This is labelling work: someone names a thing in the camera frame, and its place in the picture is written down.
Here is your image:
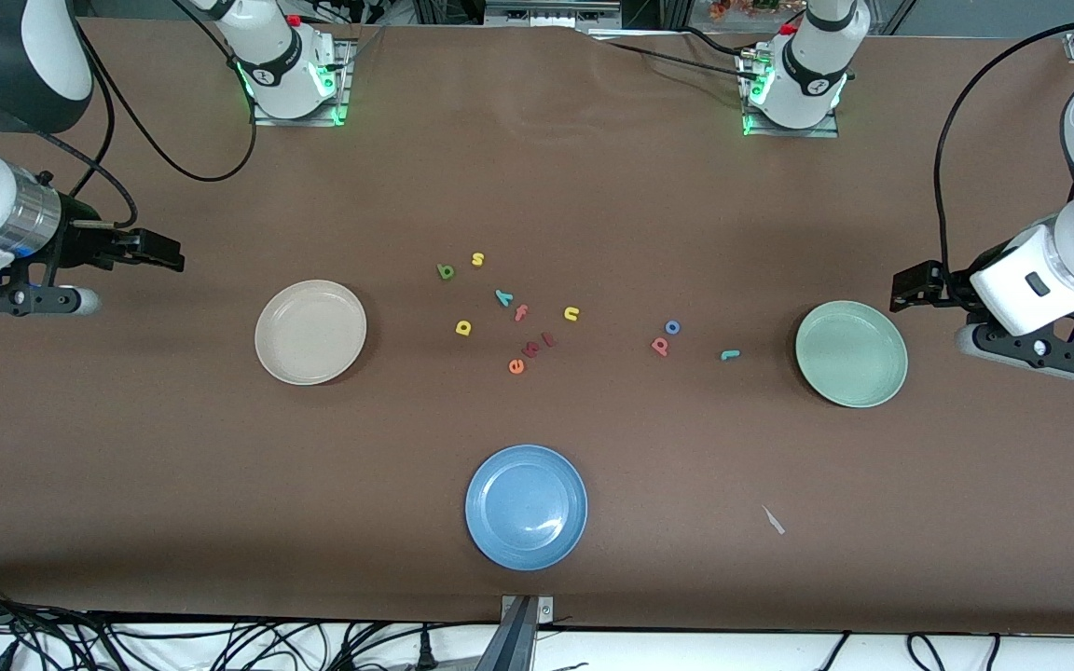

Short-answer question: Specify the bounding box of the pale green round plate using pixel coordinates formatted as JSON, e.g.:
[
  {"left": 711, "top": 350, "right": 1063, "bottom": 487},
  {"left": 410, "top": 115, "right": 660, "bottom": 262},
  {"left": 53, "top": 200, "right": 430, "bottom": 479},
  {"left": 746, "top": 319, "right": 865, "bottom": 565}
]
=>
[{"left": 794, "top": 300, "right": 909, "bottom": 409}]

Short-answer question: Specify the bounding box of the beige round plate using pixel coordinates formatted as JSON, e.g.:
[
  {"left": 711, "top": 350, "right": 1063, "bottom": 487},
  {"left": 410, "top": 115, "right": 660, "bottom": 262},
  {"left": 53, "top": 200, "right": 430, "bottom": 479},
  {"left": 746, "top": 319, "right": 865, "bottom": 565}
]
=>
[{"left": 254, "top": 280, "right": 368, "bottom": 387}]

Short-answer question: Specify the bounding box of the brown table cover sheet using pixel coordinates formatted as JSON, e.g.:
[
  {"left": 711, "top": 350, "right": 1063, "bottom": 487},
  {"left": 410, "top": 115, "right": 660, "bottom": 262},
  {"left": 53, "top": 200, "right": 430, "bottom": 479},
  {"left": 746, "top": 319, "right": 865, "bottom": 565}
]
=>
[{"left": 0, "top": 17, "right": 1074, "bottom": 637}]

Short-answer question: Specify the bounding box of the orange leafy object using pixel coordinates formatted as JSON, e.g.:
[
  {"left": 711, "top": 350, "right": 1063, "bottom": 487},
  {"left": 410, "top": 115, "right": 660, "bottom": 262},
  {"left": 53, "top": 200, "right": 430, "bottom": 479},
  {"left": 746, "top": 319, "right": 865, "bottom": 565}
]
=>
[{"left": 709, "top": 0, "right": 780, "bottom": 21}]

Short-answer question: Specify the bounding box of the blue round plate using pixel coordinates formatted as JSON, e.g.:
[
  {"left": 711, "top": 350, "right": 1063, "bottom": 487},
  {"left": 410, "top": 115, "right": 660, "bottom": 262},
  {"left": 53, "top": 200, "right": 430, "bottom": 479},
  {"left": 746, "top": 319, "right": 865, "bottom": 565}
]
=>
[{"left": 464, "top": 444, "right": 589, "bottom": 571}]

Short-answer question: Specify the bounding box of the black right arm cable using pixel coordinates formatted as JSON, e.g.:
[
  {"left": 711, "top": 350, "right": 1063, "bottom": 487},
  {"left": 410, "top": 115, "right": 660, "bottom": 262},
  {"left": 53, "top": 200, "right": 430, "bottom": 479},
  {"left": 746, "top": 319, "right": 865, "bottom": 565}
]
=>
[{"left": 0, "top": 0, "right": 258, "bottom": 234}]

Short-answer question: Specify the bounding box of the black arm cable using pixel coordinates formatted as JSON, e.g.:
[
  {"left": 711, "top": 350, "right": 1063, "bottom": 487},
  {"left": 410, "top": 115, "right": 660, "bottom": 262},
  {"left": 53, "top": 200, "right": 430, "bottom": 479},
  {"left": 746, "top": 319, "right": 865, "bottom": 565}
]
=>
[
  {"left": 0, "top": 0, "right": 258, "bottom": 234},
  {"left": 933, "top": 19, "right": 1074, "bottom": 281}
]

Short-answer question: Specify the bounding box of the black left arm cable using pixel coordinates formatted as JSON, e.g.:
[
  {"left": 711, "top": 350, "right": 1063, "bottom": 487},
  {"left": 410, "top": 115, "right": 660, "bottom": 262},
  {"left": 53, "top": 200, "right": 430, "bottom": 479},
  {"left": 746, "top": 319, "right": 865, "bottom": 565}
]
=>
[{"left": 933, "top": 19, "right": 1074, "bottom": 281}]

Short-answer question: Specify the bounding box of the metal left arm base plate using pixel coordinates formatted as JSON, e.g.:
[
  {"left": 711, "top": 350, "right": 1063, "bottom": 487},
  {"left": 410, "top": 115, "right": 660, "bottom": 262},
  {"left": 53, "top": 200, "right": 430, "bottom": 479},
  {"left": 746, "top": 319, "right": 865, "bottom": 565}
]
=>
[{"left": 740, "top": 51, "right": 842, "bottom": 140}]

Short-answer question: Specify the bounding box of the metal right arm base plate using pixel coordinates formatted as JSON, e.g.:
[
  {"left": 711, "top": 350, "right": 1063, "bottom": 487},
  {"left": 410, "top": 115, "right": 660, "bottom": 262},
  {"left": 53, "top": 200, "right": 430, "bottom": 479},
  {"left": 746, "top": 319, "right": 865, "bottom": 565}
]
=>
[{"left": 251, "top": 37, "right": 353, "bottom": 128}]

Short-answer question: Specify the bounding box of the black cable across table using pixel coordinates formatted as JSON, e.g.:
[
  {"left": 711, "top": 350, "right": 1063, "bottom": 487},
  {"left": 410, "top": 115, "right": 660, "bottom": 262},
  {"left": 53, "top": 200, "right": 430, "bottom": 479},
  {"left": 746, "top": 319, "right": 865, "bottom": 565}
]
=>
[{"left": 588, "top": 26, "right": 762, "bottom": 85}]

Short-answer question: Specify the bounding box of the aluminium frame bar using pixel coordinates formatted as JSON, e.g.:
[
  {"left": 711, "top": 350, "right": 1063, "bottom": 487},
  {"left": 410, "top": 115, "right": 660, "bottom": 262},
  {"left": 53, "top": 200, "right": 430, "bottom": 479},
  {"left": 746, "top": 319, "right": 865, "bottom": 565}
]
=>
[{"left": 486, "top": 0, "right": 622, "bottom": 29}]

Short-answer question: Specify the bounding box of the metal table edge bracket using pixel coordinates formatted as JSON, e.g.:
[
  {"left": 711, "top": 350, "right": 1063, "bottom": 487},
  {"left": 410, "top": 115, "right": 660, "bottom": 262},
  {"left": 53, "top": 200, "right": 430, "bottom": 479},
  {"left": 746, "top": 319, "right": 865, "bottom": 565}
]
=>
[{"left": 476, "top": 595, "right": 555, "bottom": 671}]

